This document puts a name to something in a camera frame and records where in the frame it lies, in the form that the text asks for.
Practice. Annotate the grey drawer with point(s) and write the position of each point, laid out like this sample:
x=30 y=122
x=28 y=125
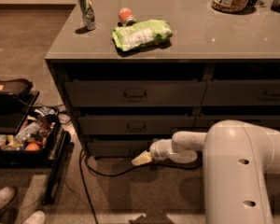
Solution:
x=130 y=125
x=134 y=93
x=242 y=92
x=117 y=148
x=261 y=120

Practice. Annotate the grey drawer cabinet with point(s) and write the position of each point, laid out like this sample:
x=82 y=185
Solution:
x=206 y=46

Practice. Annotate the tall silver drink can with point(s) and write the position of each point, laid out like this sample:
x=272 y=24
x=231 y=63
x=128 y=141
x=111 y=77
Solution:
x=88 y=16

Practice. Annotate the orange fruit in bin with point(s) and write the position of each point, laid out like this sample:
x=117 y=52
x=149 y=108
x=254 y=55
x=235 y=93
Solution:
x=32 y=147

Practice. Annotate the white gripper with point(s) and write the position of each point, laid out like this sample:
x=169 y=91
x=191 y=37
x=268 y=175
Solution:
x=159 y=150

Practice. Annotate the black bin of groceries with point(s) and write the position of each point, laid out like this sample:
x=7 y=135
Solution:
x=40 y=126

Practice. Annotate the green chip bag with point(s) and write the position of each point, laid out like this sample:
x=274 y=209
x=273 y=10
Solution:
x=142 y=34

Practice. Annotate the orange can lying down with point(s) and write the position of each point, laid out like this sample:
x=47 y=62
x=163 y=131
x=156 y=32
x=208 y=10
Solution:
x=126 y=17

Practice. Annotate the white shoe lower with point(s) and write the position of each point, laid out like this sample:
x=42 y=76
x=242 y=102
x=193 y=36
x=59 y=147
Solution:
x=38 y=217

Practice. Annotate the black tray on cart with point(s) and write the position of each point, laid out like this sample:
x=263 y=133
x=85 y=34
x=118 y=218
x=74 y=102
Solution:
x=15 y=88

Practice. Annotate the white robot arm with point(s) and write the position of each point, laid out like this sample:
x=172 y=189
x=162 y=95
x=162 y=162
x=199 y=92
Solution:
x=236 y=158

